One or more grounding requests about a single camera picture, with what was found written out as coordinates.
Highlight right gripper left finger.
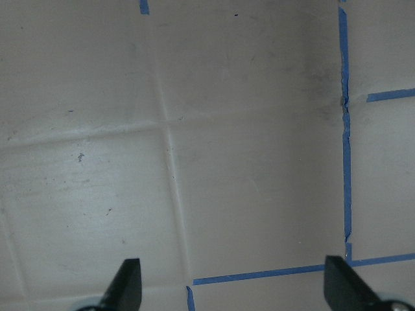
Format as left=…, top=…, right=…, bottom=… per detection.
left=76, top=257, right=144, bottom=311

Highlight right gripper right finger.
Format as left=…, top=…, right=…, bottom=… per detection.
left=324, top=255, right=415, bottom=311

